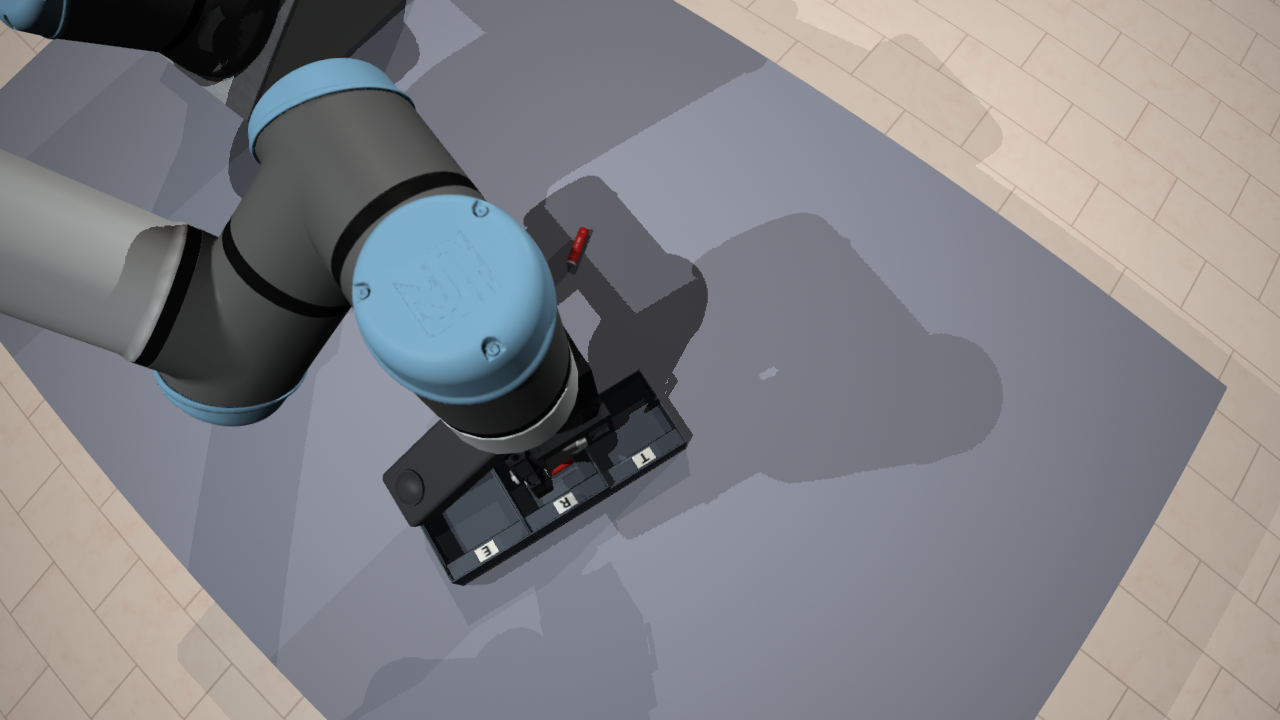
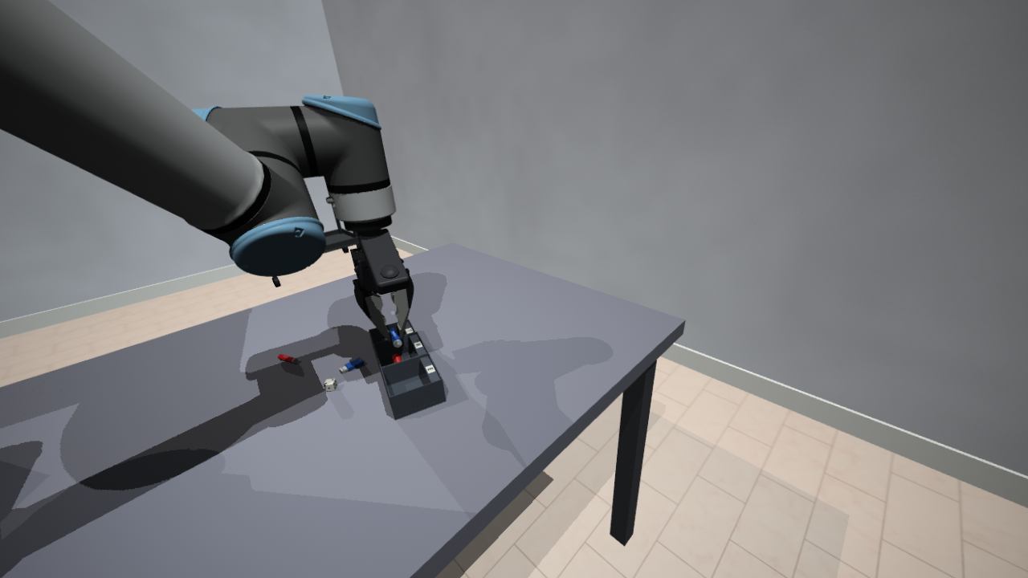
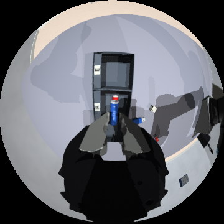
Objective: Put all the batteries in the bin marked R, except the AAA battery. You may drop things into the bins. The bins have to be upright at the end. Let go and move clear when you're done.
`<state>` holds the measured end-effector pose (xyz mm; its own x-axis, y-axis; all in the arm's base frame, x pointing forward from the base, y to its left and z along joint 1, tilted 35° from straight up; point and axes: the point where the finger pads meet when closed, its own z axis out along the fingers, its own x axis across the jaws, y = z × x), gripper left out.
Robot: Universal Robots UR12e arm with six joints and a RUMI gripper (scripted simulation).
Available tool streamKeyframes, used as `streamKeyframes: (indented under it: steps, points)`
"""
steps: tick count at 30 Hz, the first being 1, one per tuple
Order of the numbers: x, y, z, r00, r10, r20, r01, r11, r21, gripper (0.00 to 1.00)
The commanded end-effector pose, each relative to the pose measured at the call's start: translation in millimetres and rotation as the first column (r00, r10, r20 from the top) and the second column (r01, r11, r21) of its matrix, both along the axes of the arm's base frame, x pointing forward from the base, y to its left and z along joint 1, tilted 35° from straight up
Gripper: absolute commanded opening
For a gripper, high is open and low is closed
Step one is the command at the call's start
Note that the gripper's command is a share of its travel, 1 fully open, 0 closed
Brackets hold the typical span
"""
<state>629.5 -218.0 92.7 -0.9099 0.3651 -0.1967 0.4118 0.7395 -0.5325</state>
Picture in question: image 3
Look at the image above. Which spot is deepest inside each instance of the blue usb stick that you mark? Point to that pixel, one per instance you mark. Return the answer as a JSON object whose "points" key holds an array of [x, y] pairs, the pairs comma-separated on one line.
{"points": [[138, 120]]}

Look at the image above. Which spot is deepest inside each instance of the blue battery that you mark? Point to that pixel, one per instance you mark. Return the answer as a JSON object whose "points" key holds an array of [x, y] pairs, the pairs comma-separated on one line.
{"points": [[114, 112]]}

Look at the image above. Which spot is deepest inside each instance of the white die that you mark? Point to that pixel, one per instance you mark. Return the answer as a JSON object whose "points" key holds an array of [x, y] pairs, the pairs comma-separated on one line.
{"points": [[153, 108]]}

